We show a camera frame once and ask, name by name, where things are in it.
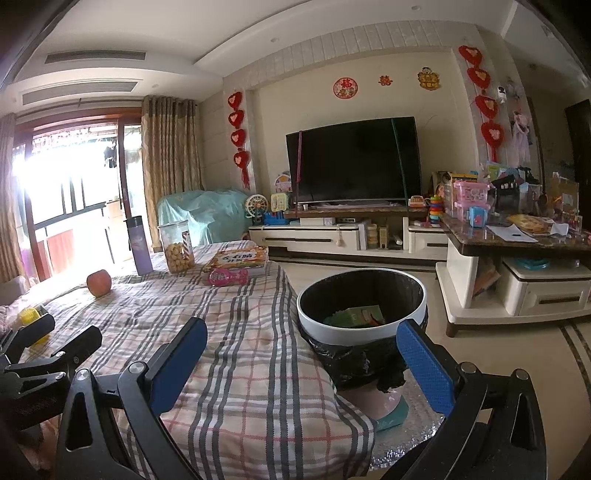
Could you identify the pink toy box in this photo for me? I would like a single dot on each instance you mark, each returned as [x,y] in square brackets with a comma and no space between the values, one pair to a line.
[471,196]

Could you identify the yellow toy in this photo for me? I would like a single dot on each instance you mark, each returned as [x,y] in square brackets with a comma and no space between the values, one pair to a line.
[28,317]

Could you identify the yellow patterned tray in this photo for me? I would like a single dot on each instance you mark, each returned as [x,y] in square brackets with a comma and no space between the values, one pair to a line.
[531,224]

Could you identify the white television cabinet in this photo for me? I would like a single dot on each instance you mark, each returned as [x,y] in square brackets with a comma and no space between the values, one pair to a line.
[304,237]

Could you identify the purple children's card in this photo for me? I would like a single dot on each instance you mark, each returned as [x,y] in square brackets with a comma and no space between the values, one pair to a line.
[283,183]

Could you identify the red apple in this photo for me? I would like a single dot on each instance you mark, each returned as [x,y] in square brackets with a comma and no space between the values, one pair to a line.
[98,282]

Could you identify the flat yellow snack box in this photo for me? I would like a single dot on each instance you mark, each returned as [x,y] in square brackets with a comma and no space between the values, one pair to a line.
[238,261]

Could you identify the small red paper cutting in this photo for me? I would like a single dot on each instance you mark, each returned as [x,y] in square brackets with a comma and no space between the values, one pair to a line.
[385,81]

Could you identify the white paper sheet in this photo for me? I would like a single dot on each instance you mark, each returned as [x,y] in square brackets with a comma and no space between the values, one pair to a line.
[510,234]

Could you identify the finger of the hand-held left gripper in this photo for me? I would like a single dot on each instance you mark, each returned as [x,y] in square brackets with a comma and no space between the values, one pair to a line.
[78,346]
[34,334]

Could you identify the gold figure wall sticker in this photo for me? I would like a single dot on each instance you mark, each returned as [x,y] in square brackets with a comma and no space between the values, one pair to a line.
[428,78]

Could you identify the blue pen tray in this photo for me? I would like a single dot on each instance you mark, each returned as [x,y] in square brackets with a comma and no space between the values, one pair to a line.
[277,219]

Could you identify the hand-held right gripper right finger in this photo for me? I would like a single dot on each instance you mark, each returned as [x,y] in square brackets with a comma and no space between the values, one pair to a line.
[425,364]

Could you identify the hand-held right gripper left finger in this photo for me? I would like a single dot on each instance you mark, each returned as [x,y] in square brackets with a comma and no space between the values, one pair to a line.
[184,355]

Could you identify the clear cookie jar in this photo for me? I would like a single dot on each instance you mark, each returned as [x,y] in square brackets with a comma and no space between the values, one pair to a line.
[177,249]

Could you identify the white round bin black liner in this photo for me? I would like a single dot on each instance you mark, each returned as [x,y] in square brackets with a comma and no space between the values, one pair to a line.
[341,334]

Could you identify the beige curtain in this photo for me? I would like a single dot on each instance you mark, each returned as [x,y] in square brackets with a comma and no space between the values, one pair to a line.
[9,207]
[171,161]

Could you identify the plaid blanket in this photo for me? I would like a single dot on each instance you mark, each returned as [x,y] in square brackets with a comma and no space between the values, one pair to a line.
[249,360]

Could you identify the green packaging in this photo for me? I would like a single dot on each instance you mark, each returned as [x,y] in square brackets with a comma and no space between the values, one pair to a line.
[353,317]

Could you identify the purple bottle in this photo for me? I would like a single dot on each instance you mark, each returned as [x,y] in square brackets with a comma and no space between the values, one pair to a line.
[138,244]

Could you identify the armchair under teal cloth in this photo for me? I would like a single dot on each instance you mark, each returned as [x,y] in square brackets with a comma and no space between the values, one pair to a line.
[203,212]

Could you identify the white ferris wheel toy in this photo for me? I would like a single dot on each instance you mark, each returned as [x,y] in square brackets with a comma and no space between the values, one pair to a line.
[256,208]

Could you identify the black television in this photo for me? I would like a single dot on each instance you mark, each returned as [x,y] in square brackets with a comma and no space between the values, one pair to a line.
[353,161]

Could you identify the round red paper cutting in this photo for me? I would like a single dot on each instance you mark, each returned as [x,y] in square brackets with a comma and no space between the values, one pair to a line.
[345,88]

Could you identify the red heart wall hanging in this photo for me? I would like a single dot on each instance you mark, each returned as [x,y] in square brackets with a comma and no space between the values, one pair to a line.
[485,104]
[238,138]

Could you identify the colourful stacking rings toy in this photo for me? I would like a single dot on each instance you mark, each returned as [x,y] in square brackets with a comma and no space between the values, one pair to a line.
[435,210]

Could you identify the teal slipper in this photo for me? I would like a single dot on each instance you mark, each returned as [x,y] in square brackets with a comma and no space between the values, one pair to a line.
[392,415]

